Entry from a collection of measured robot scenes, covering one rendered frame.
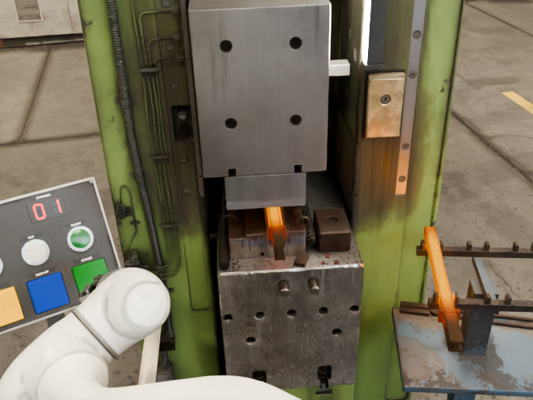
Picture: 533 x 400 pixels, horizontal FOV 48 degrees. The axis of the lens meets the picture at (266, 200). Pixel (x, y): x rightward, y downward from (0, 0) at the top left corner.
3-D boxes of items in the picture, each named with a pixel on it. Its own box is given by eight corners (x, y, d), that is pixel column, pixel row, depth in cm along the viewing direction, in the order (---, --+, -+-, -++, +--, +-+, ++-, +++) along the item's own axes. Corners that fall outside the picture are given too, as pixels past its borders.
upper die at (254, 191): (305, 205, 151) (306, 172, 146) (226, 210, 150) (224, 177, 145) (289, 133, 187) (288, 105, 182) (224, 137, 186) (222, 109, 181)
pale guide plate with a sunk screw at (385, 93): (399, 136, 156) (405, 74, 147) (365, 139, 156) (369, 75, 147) (397, 133, 158) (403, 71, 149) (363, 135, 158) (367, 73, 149)
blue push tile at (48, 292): (70, 302, 136) (59, 271, 135) (36, 314, 133) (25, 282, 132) (69, 301, 138) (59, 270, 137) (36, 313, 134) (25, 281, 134)
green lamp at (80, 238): (91, 249, 138) (87, 234, 135) (70, 251, 137) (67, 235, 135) (93, 241, 140) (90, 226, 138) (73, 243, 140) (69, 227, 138)
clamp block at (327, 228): (350, 251, 160) (351, 231, 156) (319, 253, 159) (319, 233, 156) (343, 225, 170) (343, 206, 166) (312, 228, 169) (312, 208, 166)
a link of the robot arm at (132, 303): (128, 251, 103) (67, 305, 99) (149, 256, 89) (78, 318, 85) (168, 298, 106) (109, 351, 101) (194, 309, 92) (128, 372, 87)
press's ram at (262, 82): (361, 169, 147) (371, 1, 126) (203, 178, 145) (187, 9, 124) (332, 102, 182) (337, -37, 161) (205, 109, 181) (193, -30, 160)
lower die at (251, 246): (305, 254, 159) (305, 228, 155) (230, 259, 158) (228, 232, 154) (289, 176, 195) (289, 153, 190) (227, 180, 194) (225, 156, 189)
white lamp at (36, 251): (47, 263, 134) (42, 248, 131) (25, 264, 133) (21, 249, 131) (50, 255, 136) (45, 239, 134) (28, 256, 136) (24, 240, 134)
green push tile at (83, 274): (113, 288, 140) (104, 257, 139) (81, 299, 137) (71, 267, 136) (112, 287, 142) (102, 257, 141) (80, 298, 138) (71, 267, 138)
